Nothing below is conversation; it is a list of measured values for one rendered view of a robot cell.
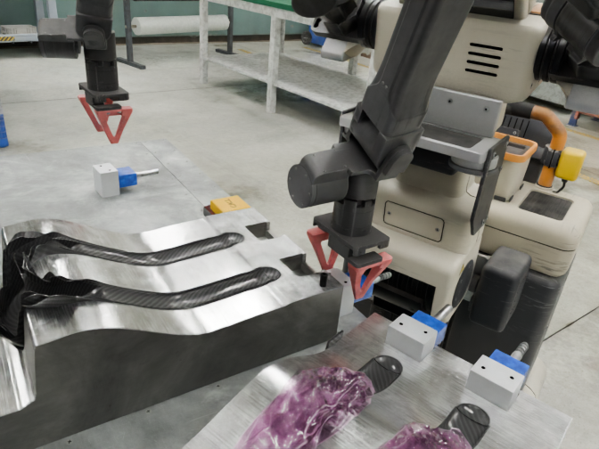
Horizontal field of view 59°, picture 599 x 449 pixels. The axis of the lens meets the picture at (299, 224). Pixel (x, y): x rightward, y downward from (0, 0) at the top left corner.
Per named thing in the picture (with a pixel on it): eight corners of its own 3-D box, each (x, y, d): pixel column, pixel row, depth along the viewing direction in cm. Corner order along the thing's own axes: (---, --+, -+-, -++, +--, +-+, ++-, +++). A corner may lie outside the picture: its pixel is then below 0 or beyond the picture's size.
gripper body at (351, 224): (354, 260, 71) (361, 211, 67) (310, 227, 78) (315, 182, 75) (389, 249, 74) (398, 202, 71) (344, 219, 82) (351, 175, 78)
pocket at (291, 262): (303, 273, 79) (305, 252, 77) (323, 291, 75) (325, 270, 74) (277, 280, 77) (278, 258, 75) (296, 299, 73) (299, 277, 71)
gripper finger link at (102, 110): (101, 150, 99) (95, 100, 95) (88, 137, 104) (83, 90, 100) (135, 144, 103) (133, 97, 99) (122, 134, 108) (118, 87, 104)
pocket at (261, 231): (267, 240, 87) (269, 221, 85) (284, 256, 83) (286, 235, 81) (243, 246, 85) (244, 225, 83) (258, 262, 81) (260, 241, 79)
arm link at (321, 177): (419, 151, 64) (382, 102, 68) (345, 163, 58) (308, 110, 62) (377, 212, 73) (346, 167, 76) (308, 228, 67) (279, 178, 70)
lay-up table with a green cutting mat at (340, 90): (278, 74, 600) (284, -25, 553) (454, 135, 443) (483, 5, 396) (191, 82, 532) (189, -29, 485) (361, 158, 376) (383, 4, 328)
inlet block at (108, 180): (153, 178, 118) (152, 155, 116) (162, 186, 115) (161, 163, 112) (94, 189, 111) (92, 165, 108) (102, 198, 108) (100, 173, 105)
